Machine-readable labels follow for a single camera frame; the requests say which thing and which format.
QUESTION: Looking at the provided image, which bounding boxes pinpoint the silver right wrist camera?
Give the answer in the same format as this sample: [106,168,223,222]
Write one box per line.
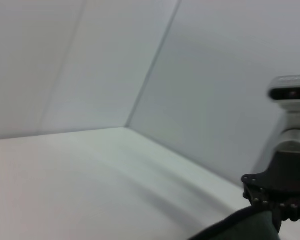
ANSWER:
[267,74,300,112]

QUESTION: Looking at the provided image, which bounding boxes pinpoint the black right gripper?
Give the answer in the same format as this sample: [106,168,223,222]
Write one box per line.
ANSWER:
[241,149,300,223]

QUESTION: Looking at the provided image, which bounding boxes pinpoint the green yellow-backed towel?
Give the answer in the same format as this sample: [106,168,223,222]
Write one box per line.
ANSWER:
[188,206,282,240]

